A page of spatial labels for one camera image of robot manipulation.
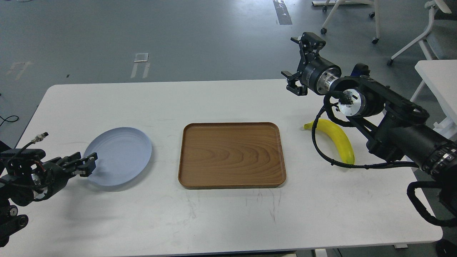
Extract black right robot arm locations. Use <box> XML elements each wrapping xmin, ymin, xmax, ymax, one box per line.
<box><xmin>281</xmin><ymin>32</ymin><xmax>456</xmax><ymax>227</ymax></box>

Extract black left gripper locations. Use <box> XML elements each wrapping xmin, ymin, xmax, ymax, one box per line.
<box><xmin>33</xmin><ymin>152</ymin><xmax>97</xmax><ymax>200</ymax></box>

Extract white side table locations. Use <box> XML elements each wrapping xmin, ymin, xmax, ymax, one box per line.
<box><xmin>410</xmin><ymin>60</ymin><xmax>457</xmax><ymax>139</ymax></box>

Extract yellow banana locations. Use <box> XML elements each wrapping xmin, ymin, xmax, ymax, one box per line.
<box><xmin>316</xmin><ymin>119</ymin><xmax>355</xmax><ymax>165</ymax></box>

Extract white rolling chair base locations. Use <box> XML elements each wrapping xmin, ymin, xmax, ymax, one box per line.
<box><xmin>311</xmin><ymin>0</ymin><xmax>381</xmax><ymax>45</ymax></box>

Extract brown wooden tray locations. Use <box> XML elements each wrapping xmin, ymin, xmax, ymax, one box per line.
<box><xmin>178</xmin><ymin>122</ymin><xmax>287</xmax><ymax>189</ymax></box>

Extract white office chair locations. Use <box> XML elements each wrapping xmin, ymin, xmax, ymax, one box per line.
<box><xmin>387</xmin><ymin>0</ymin><xmax>457</xmax><ymax>66</ymax></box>

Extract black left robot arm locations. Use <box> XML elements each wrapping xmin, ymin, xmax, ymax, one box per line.
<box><xmin>0</xmin><ymin>133</ymin><xmax>98</xmax><ymax>247</ymax></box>

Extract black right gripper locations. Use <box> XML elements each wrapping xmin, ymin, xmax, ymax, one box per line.
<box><xmin>281</xmin><ymin>32</ymin><xmax>342</xmax><ymax>96</ymax></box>

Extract light blue plate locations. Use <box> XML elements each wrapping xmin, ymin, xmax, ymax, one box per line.
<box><xmin>84</xmin><ymin>127</ymin><xmax>153</xmax><ymax>187</ymax></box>

